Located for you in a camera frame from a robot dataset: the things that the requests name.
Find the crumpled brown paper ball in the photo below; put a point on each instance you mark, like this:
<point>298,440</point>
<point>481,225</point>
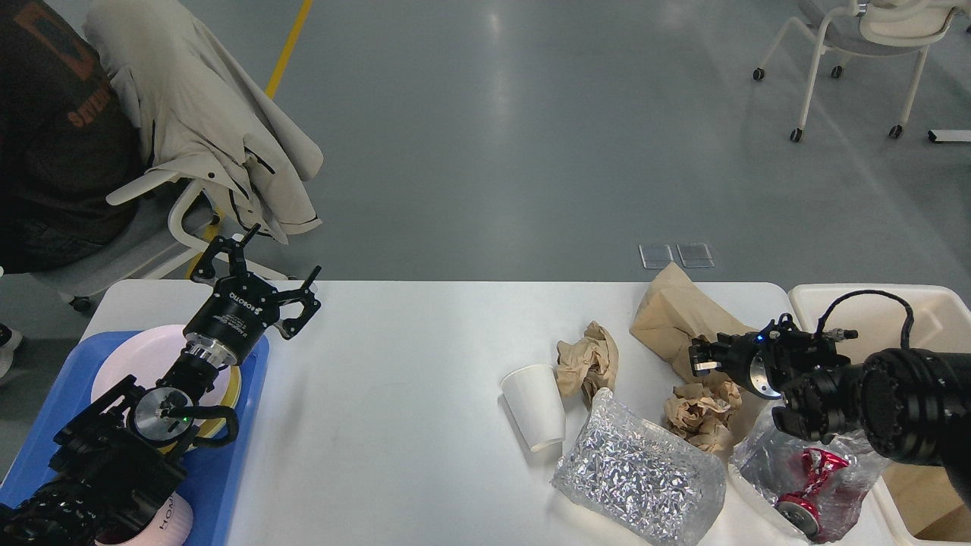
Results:
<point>587,365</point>

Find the beige coat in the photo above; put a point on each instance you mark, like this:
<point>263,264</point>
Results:
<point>200,114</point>

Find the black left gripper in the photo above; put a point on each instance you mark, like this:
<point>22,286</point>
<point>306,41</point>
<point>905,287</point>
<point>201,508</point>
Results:
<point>231,318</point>

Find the beige plastic bin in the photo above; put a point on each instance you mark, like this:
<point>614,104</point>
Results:
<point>918,504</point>

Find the pink plate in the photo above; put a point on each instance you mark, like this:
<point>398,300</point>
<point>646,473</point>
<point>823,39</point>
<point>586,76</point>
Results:
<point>129,364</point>

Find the brown paper bag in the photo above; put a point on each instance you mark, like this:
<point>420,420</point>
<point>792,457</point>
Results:
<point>672,314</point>

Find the pink mug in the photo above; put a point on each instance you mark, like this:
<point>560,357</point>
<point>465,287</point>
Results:
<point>171,525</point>

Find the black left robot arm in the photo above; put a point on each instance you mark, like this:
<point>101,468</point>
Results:
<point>119,462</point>

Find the white chair with coat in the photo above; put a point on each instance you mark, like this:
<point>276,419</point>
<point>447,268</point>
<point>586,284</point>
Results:
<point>173,223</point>

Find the floor outlet plates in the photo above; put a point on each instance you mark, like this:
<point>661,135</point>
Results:
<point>692,255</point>

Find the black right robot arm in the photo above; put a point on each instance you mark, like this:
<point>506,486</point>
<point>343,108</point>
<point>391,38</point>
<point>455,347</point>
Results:
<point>912,404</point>

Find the yellow plate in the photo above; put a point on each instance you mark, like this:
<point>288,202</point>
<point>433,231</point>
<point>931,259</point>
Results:
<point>227,390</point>

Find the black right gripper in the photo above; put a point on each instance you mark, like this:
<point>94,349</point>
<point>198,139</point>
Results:
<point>743,361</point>

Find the silver foil bubble bag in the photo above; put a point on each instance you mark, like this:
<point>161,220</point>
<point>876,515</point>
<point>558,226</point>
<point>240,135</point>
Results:
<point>643,477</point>

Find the blue plastic tray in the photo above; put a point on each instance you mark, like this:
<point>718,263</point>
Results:
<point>213,476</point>

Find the person in dark clothes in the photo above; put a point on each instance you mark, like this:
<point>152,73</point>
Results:
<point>66,144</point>

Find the white furniture foot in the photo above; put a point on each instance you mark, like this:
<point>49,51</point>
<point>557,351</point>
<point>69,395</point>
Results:
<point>949,136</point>

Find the white paper cup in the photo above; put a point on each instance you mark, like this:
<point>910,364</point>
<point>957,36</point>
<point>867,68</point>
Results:
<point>533,397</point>

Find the crushed red can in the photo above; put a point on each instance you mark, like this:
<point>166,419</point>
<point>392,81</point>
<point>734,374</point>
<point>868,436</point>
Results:
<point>799,507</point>

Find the white chair on wheels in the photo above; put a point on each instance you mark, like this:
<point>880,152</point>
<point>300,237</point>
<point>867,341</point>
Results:
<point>867,29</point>

